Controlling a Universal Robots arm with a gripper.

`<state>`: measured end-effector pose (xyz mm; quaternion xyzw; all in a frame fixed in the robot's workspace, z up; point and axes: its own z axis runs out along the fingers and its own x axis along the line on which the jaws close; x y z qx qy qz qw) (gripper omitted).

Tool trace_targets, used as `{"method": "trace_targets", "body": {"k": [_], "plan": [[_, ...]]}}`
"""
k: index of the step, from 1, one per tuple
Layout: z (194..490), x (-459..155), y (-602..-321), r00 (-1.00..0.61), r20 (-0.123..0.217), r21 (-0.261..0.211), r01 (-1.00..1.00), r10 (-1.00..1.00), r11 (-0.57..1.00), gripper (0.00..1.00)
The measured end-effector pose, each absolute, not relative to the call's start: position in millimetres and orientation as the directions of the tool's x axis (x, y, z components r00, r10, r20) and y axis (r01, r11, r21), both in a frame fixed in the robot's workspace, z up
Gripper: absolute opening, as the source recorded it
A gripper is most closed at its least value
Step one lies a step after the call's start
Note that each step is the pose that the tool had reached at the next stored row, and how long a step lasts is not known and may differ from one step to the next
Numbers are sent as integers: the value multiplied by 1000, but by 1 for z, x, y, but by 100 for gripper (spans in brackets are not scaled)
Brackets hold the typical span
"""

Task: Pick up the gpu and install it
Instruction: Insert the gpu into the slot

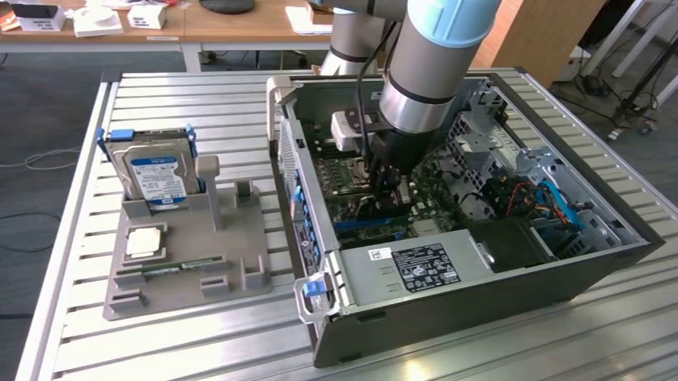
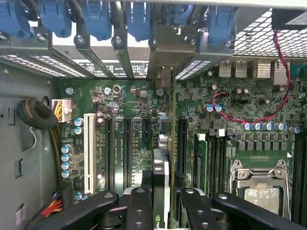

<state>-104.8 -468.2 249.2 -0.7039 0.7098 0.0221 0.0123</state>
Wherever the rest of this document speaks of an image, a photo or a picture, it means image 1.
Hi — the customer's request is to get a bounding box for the white labelled cardboard box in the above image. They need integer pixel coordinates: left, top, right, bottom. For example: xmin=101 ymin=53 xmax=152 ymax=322
xmin=125 ymin=4 xmax=172 ymax=31

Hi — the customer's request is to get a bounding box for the white floor cable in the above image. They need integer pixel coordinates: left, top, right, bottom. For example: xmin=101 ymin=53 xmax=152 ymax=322
xmin=0 ymin=145 xmax=84 ymax=170

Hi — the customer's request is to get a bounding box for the wooden desk white frame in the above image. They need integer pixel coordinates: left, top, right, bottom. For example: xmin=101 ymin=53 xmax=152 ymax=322
xmin=0 ymin=0 xmax=187 ymax=55
xmin=183 ymin=0 xmax=480 ymax=75

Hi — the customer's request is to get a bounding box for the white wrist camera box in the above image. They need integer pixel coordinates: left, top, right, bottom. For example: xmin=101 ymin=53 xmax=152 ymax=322
xmin=328 ymin=110 xmax=393 ymax=152

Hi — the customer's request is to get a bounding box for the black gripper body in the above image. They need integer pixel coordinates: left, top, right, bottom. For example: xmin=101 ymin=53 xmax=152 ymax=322
xmin=368 ymin=128 xmax=439 ymax=176

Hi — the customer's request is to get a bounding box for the open black PC case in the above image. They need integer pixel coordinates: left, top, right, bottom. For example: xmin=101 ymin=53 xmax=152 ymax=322
xmin=265 ymin=71 xmax=667 ymax=369

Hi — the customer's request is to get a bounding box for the white box with black lid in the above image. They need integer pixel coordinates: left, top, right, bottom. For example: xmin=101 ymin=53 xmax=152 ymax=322
xmin=9 ymin=2 xmax=68 ymax=33

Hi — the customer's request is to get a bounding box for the blue flat data wire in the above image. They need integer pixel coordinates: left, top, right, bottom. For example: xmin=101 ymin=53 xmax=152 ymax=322
xmin=534 ymin=180 xmax=583 ymax=233

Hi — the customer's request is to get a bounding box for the green motherboard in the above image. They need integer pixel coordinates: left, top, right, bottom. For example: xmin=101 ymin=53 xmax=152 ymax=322
xmin=311 ymin=134 xmax=472 ymax=247

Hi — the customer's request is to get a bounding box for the small white device box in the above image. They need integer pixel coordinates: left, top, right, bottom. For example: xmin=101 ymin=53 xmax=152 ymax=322
xmin=563 ymin=45 xmax=594 ymax=83

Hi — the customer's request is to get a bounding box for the coloured power wire bundle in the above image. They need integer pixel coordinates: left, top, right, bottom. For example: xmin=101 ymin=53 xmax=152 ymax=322
xmin=502 ymin=181 xmax=558 ymax=219

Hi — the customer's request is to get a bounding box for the graphics card black fan shroud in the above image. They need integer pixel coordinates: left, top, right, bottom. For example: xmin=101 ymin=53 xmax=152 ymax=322
xmin=355 ymin=194 xmax=413 ymax=224

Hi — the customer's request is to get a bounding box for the white round roll on box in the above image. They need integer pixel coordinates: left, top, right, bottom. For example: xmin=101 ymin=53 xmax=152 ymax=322
xmin=70 ymin=6 xmax=125 ymax=39

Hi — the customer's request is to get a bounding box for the grey power supply unit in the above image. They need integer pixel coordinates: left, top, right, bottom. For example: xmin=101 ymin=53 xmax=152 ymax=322
xmin=337 ymin=229 xmax=496 ymax=306

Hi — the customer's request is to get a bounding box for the black stand with casters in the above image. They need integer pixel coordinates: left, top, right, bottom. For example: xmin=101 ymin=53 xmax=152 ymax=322
xmin=606 ymin=39 xmax=668 ymax=140

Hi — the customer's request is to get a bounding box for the white frame table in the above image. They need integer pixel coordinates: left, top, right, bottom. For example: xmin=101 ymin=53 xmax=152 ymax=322
xmin=580 ymin=0 xmax=678 ymax=105

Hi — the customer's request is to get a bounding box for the blue expansion slot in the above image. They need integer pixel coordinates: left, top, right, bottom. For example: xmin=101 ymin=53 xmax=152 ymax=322
xmin=335 ymin=217 xmax=408 ymax=233

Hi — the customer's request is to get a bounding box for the dark round flat object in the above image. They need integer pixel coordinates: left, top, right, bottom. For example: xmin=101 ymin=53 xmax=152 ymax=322
xmin=199 ymin=0 xmax=257 ymax=15

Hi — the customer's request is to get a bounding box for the white paper stack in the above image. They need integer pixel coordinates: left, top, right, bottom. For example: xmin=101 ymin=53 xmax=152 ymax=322
xmin=284 ymin=6 xmax=336 ymax=37

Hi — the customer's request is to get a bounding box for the hard disk in blue caddy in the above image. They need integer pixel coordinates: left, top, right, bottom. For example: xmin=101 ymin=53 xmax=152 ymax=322
xmin=94 ymin=123 xmax=197 ymax=207

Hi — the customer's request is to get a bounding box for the grey parts rack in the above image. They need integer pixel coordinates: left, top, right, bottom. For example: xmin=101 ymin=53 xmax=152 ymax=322
xmin=101 ymin=155 xmax=272 ymax=322

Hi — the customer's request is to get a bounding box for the CPU socket with metal frame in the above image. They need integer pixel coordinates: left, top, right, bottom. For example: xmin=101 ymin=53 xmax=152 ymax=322
xmin=341 ymin=158 xmax=375 ymax=190

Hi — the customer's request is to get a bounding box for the silver CPU chip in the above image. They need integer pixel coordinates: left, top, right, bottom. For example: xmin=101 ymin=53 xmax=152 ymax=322
xmin=125 ymin=229 xmax=161 ymax=260

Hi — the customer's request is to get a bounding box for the red book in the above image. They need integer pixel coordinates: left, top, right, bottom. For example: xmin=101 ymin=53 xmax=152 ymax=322
xmin=0 ymin=10 xmax=22 ymax=33

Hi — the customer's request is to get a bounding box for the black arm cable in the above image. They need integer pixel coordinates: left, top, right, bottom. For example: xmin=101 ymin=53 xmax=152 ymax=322
xmin=356 ymin=19 xmax=401 ymax=160

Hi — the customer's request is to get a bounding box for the wooden cabinet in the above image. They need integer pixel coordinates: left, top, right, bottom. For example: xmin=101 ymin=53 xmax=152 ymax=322
xmin=468 ymin=0 xmax=608 ymax=87

